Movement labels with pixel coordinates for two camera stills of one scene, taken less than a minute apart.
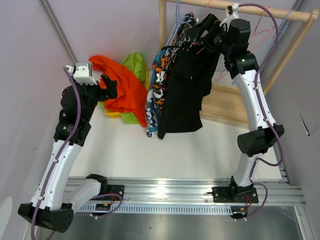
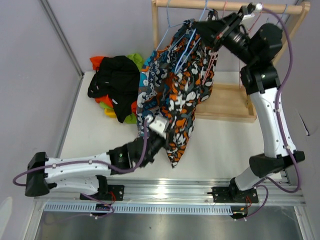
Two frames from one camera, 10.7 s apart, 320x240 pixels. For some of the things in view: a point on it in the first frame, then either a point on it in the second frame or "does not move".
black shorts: x=190 y=77 to x=118 y=77
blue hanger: x=178 y=22 to x=169 y=26
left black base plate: x=112 y=189 does not move
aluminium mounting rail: x=196 y=191 does not move
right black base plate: x=234 y=194 does not move
